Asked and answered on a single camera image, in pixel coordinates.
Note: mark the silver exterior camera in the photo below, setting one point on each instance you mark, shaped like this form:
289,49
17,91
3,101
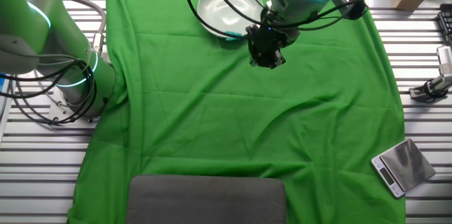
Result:
445,59

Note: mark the metal camera mount arm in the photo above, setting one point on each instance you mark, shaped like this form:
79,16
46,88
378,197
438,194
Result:
439,83

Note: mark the silver digital kitchen scale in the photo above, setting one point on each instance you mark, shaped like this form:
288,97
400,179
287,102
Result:
406,164

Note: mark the blue plastic clothespin clamp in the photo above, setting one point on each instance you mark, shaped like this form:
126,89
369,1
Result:
233,34

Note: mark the green cloth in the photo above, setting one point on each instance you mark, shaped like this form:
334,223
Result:
212,118

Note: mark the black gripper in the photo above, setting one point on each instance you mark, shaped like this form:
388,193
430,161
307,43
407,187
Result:
270,36

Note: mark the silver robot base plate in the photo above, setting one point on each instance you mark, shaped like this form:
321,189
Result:
56,111

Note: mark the black keyboard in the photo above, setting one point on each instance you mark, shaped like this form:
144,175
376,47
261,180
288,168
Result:
446,22

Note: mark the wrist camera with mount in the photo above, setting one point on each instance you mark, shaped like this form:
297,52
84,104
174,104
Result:
357,9

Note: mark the white round bowl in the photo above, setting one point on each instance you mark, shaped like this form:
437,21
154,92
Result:
226,12

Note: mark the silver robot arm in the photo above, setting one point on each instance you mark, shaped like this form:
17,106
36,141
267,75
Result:
21,12

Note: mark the grey cushion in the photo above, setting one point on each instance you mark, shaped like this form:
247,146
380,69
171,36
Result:
205,199

